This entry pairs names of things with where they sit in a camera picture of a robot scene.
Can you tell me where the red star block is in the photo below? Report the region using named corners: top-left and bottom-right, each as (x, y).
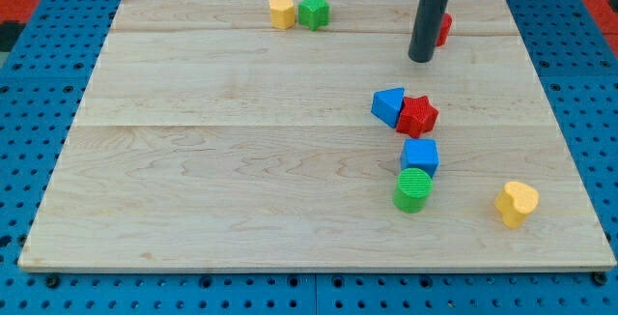
top-left (395, 96), bottom-right (439, 138)

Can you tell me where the green cylinder block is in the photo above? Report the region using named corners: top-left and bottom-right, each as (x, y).
top-left (392, 168), bottom-right (433, 214)

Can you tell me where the blue triangle block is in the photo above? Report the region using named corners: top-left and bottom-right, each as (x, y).
top-left (371, 87), bottom-right (405, 129)

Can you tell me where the yellow heart block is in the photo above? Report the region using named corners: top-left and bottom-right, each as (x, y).
top-left (493, 182), bottom-right (540, 229)

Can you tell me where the blue cube block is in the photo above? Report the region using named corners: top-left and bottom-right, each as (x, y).
top-left (400, 138), bottom-right (440, 178)

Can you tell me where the light wooden board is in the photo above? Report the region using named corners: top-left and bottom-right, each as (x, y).
top-left (18, 0), bottom-right (616, 273)

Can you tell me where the yellow hexagon block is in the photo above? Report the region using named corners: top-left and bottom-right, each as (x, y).
top-left (268, 0), bottom-right (295, 30)

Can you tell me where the red block behind rod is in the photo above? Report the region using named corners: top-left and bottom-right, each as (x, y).
top-left (435, 13), bottom-right (453, 46)

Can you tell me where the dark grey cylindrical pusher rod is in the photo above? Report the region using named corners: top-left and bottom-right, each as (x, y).
top-left (407, 0), bottom-right (448, 63)

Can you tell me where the green star block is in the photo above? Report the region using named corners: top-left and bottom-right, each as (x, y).
top-left (298, 0), bottom-right (330, 31)

